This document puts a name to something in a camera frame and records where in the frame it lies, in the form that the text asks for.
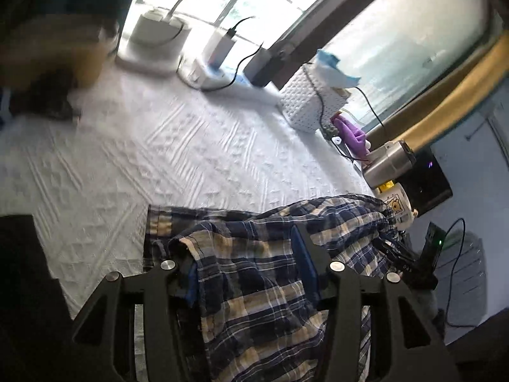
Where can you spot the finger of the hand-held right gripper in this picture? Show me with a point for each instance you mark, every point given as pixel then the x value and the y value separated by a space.
pixel 397 256

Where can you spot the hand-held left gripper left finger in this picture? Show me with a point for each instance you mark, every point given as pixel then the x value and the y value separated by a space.
pixel 192 282

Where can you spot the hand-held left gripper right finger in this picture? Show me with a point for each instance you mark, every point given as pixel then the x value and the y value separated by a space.
pixel 304 262

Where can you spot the plaid flannel shirt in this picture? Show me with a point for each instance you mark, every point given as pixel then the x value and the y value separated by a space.
pixel 246 246

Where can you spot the white cartoon mug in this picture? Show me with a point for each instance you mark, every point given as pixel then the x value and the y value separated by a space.
pixel 397 207

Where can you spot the black monitor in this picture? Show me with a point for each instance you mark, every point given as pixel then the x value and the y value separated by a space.
pixel 431 183

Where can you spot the steel tumbler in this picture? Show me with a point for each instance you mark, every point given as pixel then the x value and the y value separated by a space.
pixel 387 163

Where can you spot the small white tube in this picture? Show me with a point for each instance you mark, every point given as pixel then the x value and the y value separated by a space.
pixel 338 140

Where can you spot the purple cloth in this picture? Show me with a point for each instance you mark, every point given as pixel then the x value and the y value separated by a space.
pixel 352 135

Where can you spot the small grey round gadget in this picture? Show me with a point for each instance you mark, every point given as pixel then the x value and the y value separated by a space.
pixel 330 131

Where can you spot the yellow curtain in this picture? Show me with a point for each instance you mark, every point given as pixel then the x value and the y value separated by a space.
pixel 445 99

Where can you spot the white perforated basket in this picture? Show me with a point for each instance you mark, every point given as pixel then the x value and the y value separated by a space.
pixel 306 99

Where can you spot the black garment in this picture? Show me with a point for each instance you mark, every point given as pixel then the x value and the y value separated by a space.
pixel 24 286

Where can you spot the blue face mask pack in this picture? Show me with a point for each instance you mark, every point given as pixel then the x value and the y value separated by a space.
pixel 334 67

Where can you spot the black charger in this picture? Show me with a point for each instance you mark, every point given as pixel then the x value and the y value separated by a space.
pixel 258 65

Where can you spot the white power strip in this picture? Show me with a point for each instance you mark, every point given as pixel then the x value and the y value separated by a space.
pixel 214 77

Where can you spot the white charger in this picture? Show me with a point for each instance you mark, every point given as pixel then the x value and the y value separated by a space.
pixel 220 49

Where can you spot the white desk lamp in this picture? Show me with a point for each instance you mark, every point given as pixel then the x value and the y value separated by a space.
pixel 155 36

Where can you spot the woven bowl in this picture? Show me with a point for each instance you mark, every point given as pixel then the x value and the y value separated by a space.
pixel 59 47

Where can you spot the dark window frame post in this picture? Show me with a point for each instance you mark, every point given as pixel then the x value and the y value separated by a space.
pixel 318 20

